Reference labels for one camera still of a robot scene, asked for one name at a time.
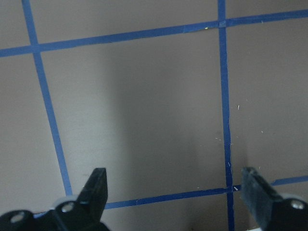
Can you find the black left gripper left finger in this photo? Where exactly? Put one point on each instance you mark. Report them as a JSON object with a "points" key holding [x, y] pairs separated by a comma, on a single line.
{"points": [[81, 214]]}

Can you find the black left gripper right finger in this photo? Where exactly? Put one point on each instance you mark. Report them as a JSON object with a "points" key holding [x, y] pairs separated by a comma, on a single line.
{"points": [[272, 211]]}

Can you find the white plastic bin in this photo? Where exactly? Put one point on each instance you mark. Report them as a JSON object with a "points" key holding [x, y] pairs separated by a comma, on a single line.
{"points": [[256, 229]]}

